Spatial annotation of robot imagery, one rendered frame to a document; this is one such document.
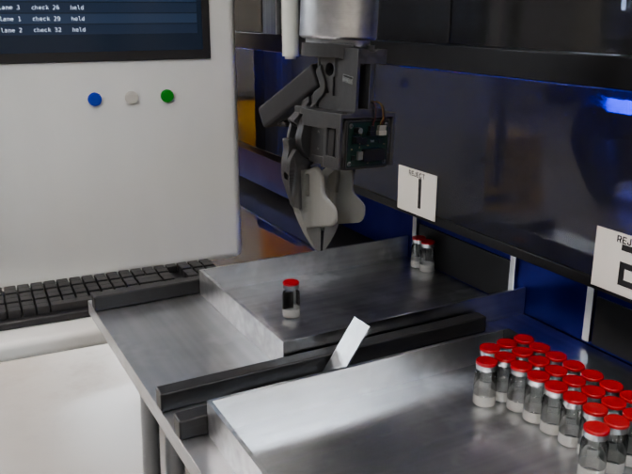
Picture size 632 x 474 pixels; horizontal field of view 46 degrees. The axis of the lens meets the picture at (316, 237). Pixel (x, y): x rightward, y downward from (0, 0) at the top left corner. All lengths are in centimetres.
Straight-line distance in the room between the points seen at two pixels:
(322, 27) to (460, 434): 39
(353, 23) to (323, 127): 10
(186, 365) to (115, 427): 166
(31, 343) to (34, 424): 145
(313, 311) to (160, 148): 50
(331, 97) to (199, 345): 33
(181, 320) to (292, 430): 30
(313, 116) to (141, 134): 63
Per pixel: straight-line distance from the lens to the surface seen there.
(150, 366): 84
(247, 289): 104
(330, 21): 71
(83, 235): 134
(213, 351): 87
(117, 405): 261
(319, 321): 93
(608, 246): 77
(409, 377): 79
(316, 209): 75
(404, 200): 102
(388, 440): 69
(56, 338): 114
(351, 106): 71
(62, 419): 258
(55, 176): 131
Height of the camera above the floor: 125
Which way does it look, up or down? 17 degrees down
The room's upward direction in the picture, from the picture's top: straight up
